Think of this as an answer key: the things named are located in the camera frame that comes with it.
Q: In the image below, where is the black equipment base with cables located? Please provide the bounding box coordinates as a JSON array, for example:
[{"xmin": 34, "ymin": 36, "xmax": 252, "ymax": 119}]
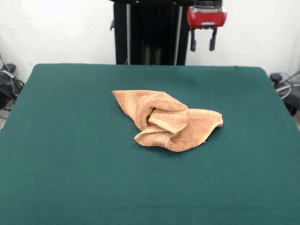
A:
[{"xmin": 0, "ymin": 63, "xmax": 25, "ymax": 111}]

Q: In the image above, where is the tan terry towel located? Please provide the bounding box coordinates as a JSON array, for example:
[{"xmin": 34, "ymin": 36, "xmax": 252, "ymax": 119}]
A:
[{"xmin": 112, "ymin": 90, "xmax": 224, "ymax": 152}]

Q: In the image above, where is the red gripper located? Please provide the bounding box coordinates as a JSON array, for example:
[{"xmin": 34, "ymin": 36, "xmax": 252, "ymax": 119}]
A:
[{"xmin": 187, "ymin": 6, "xmax": 228, "ymax": 52}]

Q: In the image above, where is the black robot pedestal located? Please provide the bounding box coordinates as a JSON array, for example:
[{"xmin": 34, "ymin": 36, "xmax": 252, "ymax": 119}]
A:
[{"xmin": 109, "ymin": 0, "xmax": 200, "ymax": 66}]

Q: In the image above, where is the grey stand base with cables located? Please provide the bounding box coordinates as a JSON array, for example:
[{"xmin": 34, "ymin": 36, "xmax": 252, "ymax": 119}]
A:
[{"xmin": 269, "ymin": 71, "xmax": 300, "ymax": 117}]

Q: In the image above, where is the dark green table cloth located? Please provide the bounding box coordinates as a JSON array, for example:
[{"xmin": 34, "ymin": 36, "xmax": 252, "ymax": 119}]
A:
[{"xmin": 0, "ymin": 63, "xmax": 300, "ymax": 225}]

